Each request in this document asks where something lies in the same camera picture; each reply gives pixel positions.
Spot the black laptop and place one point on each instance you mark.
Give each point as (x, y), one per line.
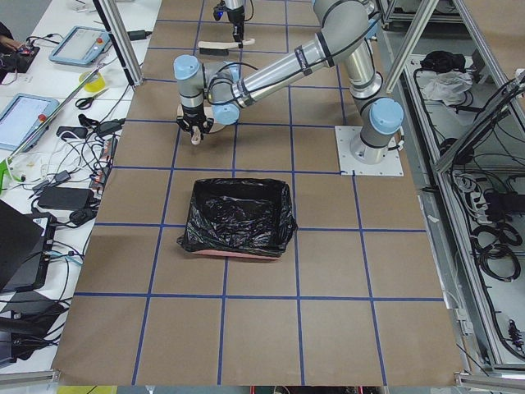
(26, 243)

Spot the black power brick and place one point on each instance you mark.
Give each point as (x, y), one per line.
(65, 198)

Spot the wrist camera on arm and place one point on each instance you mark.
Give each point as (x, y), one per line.
(219, 10)

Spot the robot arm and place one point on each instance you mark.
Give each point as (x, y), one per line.
(214, 93)
(233, 4)

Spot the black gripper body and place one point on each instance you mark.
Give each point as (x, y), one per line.
(192, 113)
(236, 17)

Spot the beige dustpan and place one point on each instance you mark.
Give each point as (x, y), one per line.
(197, 137)

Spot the black power adapter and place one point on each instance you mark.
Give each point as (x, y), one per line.
(136, 35)

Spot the white crumpled cloth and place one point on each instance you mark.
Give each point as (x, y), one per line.
(450, 88)

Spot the white hand brush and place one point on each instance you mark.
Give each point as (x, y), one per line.
(213, 48)

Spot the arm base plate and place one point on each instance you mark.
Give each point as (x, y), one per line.
(357, 159)

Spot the black handled scissors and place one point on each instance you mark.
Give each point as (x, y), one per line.
(87, 102)

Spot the teach pendant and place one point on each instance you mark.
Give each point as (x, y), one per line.
(21, 116)
(81, 46)

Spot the near teach pendant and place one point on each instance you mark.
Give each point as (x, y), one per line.
(21, 116)

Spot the far teach pendant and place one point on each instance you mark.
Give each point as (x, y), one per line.
(81, 46)

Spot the aluminium frame post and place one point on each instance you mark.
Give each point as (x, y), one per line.
(114, 25)

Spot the yellow tape roll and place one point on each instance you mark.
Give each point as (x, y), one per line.
(95, 84)

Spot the black lined trash bin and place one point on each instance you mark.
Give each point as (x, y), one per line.
(239, 217)

